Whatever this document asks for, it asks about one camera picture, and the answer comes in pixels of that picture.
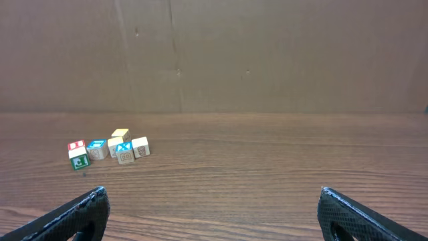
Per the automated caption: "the wooden block blue L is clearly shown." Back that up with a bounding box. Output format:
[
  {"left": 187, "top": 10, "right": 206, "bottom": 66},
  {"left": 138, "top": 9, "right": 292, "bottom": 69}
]
[{"left": 86, "top": 139, "right": 109, "bottom": 160}]

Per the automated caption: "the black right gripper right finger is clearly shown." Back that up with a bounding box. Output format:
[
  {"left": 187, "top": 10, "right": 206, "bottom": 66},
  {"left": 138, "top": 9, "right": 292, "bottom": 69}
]
[{"left": 317, "top": 187, "right": 427, "bottom": 241}]

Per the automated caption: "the wooden block green side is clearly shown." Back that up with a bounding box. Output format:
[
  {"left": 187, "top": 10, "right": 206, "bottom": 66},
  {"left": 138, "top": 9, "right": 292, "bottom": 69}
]
[{"left": 68, "top": 147, "right": 90, "bottom": 171}]

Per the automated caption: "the wooden block plain yellow top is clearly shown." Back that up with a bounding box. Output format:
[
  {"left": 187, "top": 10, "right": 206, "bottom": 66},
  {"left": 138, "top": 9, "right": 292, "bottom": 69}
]
[{"left": 107, "top": 137, "right": 124, "bottom": 158}]

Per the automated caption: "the wooden block red I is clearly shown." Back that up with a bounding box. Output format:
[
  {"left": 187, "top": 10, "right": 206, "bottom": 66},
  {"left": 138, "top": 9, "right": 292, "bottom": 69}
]
[{"left": 68, "top": 140, "right": 86, "bottom": 151}]

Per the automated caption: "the wooden block plain picture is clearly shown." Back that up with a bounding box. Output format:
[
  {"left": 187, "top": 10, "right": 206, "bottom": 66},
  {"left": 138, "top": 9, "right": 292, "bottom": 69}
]
[{"left": 131, "top": 137, "right": 150, "bottom": 158}]

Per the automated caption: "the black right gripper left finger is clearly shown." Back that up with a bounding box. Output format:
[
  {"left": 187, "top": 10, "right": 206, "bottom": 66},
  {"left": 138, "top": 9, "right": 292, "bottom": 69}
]
[{"left": 1, "top": 186, "right": 110, "bottom": 241}]

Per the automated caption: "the wooden block blue X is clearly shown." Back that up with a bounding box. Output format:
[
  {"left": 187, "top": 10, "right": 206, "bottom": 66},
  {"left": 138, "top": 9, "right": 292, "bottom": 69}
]
[{"left": 116, "top": 142, "right": 135, "bottom": 164}]

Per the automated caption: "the wooden block yellow far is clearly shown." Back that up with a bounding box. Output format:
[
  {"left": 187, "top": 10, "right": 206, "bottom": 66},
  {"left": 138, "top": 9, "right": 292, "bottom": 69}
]
[{"left": 111, "top": 129, "right": 131, "bottom": 142}]

